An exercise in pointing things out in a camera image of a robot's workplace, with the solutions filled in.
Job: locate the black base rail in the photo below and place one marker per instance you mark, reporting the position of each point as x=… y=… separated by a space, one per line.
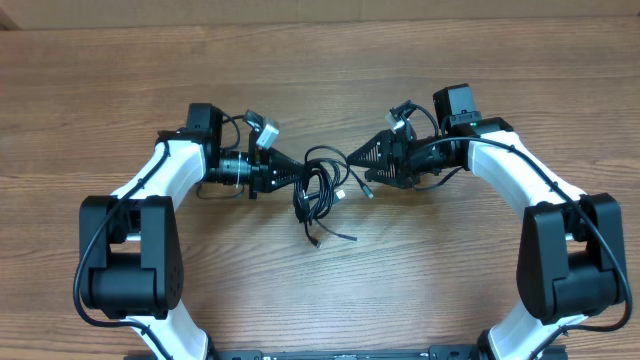
x=345 y=355

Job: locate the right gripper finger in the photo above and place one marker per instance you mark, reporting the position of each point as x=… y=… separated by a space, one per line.
x=376 y=153
x=386 y=177

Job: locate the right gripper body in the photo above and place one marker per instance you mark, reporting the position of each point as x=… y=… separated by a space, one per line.
x=400 y=160

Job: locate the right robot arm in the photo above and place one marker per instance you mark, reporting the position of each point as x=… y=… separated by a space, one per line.
x=571 y=271

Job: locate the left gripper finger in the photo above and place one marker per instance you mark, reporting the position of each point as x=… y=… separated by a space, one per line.
x=280 y=177
x=282 y=164

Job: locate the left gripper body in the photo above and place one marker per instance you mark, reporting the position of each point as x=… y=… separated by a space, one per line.
x=255 y=171

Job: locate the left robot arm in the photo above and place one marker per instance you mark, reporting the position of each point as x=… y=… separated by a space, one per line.
x=130 y=271

